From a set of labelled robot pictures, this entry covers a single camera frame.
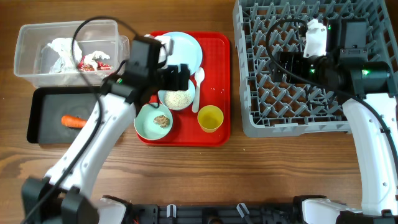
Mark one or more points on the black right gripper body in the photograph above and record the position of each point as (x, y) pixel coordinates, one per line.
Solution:
(304, 68)

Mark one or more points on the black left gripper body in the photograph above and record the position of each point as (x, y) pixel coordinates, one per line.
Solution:
(169, 79)

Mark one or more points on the white rice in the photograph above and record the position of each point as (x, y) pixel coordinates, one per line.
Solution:
(177, 100)

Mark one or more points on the light blue bowl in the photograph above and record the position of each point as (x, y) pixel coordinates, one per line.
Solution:
(191, 90)

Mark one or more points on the brown food scrap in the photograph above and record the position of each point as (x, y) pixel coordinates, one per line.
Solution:
(162, 121)

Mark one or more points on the mint green bowl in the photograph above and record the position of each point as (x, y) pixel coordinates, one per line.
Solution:
(144, 122)

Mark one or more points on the yellow plastic cup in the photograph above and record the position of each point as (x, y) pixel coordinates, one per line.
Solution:
(210, 118)

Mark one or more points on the red snack wrapper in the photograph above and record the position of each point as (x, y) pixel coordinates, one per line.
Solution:
(89, 65)

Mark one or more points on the small twisted white napkin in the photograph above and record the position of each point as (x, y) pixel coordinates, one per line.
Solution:
(99, 56)

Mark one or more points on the large white napkin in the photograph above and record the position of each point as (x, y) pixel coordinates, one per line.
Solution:
(68, 57)

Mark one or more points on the orange carrot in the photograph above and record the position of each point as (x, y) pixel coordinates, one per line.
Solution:
(73, 121)

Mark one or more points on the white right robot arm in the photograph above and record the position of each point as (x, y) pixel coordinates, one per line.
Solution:
(335, 57)

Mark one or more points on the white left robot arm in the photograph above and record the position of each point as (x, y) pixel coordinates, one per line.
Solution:
(63, 195)

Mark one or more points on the grey dishwasher rack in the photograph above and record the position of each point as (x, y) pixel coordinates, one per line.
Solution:
(276, 109)

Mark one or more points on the clear plastic waste bin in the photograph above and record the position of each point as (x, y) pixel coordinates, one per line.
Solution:
(33, 58)

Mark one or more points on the black waste tray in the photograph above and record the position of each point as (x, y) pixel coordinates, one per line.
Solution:
(49, 104)

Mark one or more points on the white plastic spoon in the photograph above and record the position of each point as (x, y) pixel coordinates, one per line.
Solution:
(199, 77)

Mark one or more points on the light blue plate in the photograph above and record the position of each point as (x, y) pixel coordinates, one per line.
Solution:
(186, 50)

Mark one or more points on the red plastic tray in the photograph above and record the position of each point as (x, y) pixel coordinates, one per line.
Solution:
(214, 58)

